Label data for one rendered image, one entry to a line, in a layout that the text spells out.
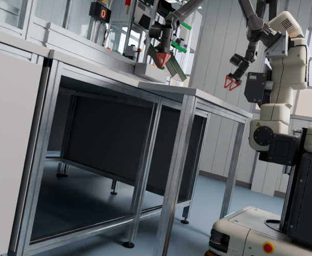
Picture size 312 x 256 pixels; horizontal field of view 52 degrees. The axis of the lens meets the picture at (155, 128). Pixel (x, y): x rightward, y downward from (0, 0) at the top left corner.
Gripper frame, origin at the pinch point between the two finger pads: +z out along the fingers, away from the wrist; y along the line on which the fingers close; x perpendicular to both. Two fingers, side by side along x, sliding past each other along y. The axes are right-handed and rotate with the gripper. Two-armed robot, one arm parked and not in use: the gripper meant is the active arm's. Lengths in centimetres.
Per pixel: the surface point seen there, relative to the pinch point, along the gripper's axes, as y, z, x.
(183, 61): -164, -42, -76
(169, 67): -34.4, -7.1, -15.1
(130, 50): 1.1, -7.1, -21.7
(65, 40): 63, 7, -4
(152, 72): 11.7, 6.2, 3.1
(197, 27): -179, -85, -76
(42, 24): 73, 5, -5
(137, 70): 17.6, 7.0, -1.7
